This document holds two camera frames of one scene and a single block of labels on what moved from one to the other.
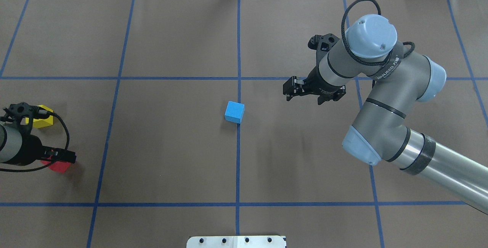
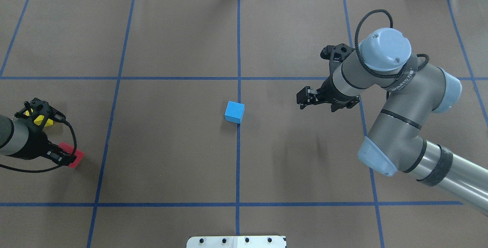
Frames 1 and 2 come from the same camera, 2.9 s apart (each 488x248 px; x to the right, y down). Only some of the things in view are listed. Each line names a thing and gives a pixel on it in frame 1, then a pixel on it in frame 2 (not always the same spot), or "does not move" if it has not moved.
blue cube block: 234,111 does not move
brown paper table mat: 174,99 does not move
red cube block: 58,166 to 69,148
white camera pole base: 260,241 does not move
